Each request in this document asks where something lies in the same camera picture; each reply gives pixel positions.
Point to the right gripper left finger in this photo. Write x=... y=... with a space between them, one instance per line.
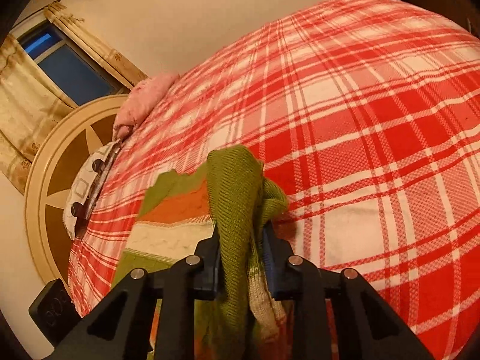
x=148 y=312

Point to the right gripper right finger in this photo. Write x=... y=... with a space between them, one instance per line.
x=339 y=308

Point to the green striped knit sweater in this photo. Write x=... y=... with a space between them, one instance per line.
x=228 y=195

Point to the black device at left edge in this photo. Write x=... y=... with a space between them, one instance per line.
x=53 y=312

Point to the white grey patterned pillow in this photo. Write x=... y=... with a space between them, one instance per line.
x=86 y=187

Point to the beige round headboard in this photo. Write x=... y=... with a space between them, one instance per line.
x=59 y=159

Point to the red white plaid bedspread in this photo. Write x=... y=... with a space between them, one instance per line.
x=366 y=114

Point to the pink pillow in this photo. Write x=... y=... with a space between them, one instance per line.
x=142 y=99

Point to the beige patterned curtain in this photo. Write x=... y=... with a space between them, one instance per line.
x=32 y=104

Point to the dark blue window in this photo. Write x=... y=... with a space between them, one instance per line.
x=78 y=75

